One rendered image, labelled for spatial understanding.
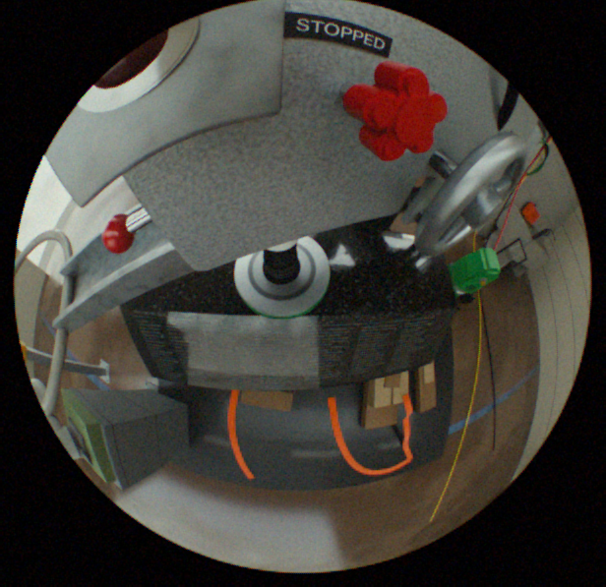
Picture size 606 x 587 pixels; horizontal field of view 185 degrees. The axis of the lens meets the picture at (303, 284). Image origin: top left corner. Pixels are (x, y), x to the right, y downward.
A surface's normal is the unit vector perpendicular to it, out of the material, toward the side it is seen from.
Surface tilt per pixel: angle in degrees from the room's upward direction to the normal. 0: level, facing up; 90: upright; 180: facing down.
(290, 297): 0
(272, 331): 45
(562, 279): 90
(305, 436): 0
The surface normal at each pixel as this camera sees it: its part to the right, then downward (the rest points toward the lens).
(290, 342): 0.06, 0.37
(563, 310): -1.00, -0.08
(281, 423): 0.06, -0.39
